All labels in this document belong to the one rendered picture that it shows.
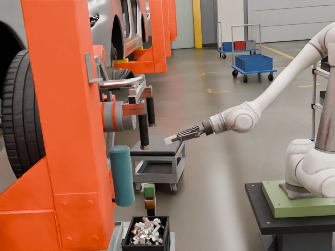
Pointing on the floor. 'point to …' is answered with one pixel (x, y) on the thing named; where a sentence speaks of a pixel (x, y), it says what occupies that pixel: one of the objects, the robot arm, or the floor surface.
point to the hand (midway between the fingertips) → (171, 140)
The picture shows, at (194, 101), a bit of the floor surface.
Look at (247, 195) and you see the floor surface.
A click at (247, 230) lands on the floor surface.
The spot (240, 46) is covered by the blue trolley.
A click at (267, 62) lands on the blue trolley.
